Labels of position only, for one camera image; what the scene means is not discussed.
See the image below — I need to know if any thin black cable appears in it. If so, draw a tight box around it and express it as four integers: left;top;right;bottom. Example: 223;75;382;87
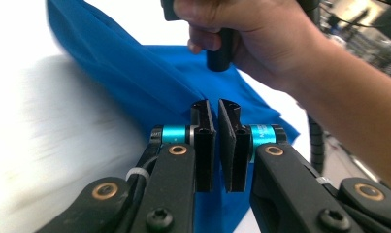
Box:
116;154;160;233

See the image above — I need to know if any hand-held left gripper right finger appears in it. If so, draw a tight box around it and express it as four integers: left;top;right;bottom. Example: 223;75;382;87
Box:
217;99;288;193

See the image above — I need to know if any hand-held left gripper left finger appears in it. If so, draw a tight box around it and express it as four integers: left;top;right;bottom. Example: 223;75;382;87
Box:
149;99;217;193

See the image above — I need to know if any black corrugated cable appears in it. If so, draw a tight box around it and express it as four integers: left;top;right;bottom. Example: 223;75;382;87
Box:
306;114;327;175

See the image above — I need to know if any blue t-shirt with white print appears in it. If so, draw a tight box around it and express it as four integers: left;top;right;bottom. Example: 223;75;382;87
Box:
46;0;301;233

